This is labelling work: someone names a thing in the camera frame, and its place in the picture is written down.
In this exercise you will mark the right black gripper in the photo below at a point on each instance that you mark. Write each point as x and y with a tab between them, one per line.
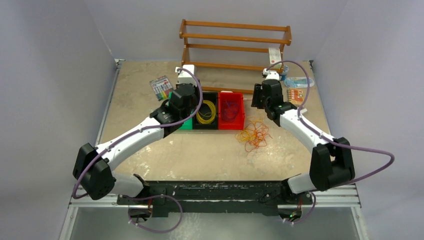
257	92

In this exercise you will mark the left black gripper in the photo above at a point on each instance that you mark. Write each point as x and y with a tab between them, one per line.
196	93

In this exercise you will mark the black plastic bin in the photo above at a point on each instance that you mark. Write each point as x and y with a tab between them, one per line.
207	117

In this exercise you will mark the green plastic bin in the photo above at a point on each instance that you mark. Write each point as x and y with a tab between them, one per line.
185	124

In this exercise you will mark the red plastic bin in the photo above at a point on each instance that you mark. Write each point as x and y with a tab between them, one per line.
231	112

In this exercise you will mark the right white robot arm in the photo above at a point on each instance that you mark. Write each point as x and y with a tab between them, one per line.
330	164

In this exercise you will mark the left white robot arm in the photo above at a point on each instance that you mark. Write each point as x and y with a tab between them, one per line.
95	166

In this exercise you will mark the pack of coloured markers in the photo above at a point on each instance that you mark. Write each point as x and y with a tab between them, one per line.
161	87

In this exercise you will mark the orange snack packet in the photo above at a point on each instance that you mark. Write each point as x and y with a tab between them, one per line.
295	96

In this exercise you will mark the white red carton box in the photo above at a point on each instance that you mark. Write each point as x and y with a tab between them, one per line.
274	54

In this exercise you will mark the wooden two-tier shelf rack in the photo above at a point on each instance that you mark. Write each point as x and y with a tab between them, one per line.
233	46

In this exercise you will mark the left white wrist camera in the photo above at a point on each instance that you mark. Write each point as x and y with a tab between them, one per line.
183	77

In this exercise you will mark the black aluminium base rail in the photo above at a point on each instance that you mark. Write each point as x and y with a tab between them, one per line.
269	198

